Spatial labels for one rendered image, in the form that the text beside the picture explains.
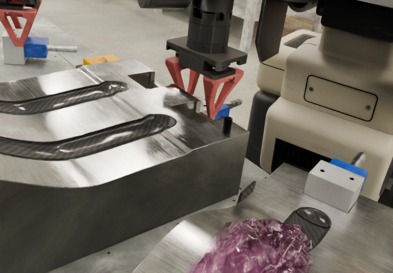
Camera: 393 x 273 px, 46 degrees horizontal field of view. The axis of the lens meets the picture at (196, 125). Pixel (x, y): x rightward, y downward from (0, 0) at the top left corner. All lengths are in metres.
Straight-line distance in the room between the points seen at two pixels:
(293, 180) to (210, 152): 0.10
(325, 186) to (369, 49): 0.36
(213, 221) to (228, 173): 0.17
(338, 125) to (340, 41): 0.14
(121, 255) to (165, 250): 0.13
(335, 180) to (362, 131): 0.32
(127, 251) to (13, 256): 0.11
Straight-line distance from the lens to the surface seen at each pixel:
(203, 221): 0.39
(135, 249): 0.50
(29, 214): 0.43
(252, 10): 3.59
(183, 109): 0.59
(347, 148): 0.81
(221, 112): 0.70
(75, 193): 0.43
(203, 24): 0.62
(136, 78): 0.67
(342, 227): 0.49
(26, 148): 0.49
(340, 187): 0.50
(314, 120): 0.82
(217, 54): 0.63
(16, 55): 0.93
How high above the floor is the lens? 1.14
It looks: 28 degrees down
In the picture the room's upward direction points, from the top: 7 degrees clockwise
